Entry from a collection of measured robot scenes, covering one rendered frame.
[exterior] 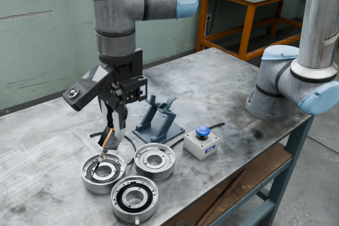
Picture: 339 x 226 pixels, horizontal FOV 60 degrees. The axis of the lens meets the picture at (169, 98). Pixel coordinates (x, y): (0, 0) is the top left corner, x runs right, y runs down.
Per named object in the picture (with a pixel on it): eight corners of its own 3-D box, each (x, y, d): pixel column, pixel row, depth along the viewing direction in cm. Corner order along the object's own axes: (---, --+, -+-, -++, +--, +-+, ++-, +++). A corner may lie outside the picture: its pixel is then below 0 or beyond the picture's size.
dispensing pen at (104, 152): (81, 174, 69) (112, 111, 67) (95, 174, 72) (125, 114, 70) (86, 179, 68) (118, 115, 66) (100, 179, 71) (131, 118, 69)
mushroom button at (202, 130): (201, 149, 81) (203, 134, 78) (190, 141, 84) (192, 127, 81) (211, 143, 83) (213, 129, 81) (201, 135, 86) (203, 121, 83)
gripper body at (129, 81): (148, 101, 66) (148, 51, 59) (115, 116, 61) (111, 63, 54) (128, 87, 70) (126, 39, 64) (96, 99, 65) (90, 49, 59)
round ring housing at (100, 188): (91, 203, 68) (89, 191, 65) (76, 173, 75) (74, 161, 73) (132, 185, 73) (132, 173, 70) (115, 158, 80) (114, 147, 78)
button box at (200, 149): (200, 161, 81) (202, 148, 78) (182, 147, 85) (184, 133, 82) (220, 149, 85) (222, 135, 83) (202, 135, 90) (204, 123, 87)
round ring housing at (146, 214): (111, 189, 71) (110, 177, 69) (154, 184, 73) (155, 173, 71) (112, 229, 63) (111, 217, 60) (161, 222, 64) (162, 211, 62)
